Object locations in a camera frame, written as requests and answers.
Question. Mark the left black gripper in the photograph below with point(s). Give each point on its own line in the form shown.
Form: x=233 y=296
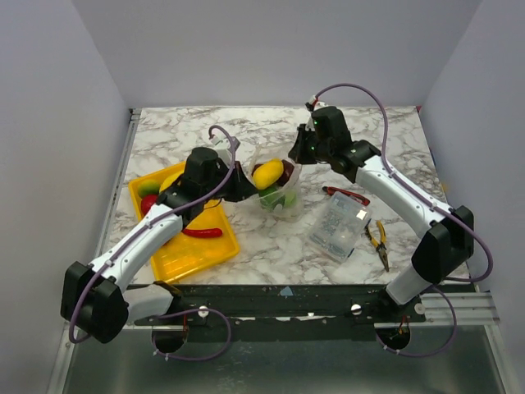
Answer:
x=241 y=184

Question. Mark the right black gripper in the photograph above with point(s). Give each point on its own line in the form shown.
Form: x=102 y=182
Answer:
x=301 y=144

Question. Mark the dark red apple front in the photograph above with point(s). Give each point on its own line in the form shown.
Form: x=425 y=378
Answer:
x=288 y=170

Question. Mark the green bell pepper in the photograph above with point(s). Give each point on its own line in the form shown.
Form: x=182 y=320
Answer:
x=274 y=197

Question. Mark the clear zip top bag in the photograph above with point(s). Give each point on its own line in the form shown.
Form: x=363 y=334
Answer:
x=262 y=154

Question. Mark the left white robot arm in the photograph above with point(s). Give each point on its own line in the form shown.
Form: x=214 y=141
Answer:
x=93 y=294

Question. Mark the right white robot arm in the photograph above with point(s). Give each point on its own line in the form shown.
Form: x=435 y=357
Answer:
x=445 y=233

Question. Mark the red black utility knife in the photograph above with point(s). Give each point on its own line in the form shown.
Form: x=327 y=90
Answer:
x=331 y=190

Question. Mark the red chili pepper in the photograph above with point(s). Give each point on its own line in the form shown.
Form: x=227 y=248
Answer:
x=203 y=233

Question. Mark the clear plastic parts box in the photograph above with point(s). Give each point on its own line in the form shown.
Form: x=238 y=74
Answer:
x=338 y=227

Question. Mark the yellow plastic tray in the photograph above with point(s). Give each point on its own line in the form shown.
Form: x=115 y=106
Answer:
x=183 y=255

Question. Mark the green mango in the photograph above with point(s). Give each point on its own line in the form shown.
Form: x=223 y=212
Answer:
x=148 y=187

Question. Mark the red tomato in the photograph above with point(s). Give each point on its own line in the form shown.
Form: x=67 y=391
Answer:
x=147 y=202

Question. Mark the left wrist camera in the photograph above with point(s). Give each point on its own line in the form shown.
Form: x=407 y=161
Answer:
x=223 y=148

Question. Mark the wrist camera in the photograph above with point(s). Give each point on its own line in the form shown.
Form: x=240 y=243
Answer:
x=314 y=103
x=223 y=148

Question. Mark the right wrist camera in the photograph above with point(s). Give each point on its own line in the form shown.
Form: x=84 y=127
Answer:
x=314 y=103

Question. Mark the yellow handled pliers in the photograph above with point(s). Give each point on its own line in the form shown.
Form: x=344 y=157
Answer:
x=379 y=245

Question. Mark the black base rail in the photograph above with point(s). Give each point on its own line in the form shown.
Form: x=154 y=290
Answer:
x=298 y=313

